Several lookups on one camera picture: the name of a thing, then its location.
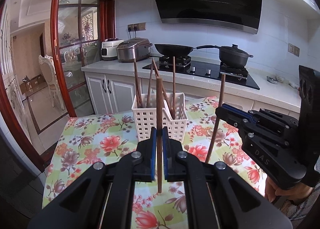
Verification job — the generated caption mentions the floral tablecloth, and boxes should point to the floral tablecloth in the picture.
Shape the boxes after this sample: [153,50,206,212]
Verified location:
[42,96,269,229]

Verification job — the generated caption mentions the red-brown wooden panel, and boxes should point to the red-brown wooden panel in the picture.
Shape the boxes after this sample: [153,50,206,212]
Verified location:
[97,0,116,44]

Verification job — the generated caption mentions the black wok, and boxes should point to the black wok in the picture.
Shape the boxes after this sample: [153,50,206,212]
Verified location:
[154,43,220,57]

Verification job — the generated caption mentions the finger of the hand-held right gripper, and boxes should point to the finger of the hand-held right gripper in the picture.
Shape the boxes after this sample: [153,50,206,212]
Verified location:
[222,103,298,130]
[215,106,255,135]

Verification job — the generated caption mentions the gold wall socket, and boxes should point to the gold wall socket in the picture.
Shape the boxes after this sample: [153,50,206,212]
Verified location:
[127,22,146,32]

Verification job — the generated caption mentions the red-brown wooden door frame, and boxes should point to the red-brown wooden door frame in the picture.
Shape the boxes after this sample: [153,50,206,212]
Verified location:
[0,1,49,173]

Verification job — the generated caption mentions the black pot with lid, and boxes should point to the black pot with lid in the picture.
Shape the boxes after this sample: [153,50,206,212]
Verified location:
[219,44,253,68]

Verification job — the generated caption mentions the person's right hand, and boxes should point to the person's right hand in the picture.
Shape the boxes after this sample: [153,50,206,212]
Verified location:
[264,176,315,204]

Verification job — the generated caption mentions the cardboard box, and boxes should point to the cardboard box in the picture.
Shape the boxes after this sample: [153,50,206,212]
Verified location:
[19,81,33,93]
[30,75,43,87]

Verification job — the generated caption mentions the silver rice cooker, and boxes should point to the silver rice cooker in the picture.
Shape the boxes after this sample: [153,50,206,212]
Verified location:
[117,38,153,63]

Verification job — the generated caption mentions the white plastic utensil basket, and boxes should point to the white plastic utensil basket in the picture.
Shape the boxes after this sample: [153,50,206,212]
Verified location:
[132,92,188,142]

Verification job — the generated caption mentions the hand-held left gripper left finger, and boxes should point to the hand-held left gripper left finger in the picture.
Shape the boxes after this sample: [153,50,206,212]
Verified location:
[27,126,158,229]

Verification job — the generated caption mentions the white electric cooker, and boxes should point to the white electric cooker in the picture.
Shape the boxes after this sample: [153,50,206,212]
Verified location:
[101,38,124,61]

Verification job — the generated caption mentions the white lower cabinets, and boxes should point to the white lower cabinets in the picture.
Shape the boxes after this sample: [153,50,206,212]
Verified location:
[84,71,300,119]

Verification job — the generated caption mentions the glass sliding door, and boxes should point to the glass sliding door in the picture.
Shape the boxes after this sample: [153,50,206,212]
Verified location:
[50,0,100,118]

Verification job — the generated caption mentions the white stone countertop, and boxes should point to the white stone countertop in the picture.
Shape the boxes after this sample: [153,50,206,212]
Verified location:
[81,55,303,107]

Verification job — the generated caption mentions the ornate white chair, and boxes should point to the ornate white chair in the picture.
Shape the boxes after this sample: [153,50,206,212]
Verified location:
[38,54,65,111]

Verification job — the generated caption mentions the gold wall switch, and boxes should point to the gold wall switch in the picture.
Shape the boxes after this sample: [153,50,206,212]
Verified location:
[288,43,300,57]

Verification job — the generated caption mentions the black glass gas hob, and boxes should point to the black glass gas hob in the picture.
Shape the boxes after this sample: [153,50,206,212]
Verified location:
[142,55,260,90]

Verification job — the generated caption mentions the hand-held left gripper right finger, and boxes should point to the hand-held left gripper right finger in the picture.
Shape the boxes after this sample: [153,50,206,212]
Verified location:
[162,126,293,229]

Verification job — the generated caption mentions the person's right forearm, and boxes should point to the person's right forearm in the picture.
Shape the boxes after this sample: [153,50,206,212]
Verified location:
[279,184,320,229]

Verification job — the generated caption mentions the dark grey refrigerator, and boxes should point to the dark grey refrigerator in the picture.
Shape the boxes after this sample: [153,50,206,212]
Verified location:
[0,129,50,229]

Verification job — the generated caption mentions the white panelled wardrobe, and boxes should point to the white panelled wardrobe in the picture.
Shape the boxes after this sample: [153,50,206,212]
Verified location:
[0,6,15,124]

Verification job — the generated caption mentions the small metal dish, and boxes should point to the small metal dish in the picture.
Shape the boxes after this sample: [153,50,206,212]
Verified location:
[266,75,285,84]

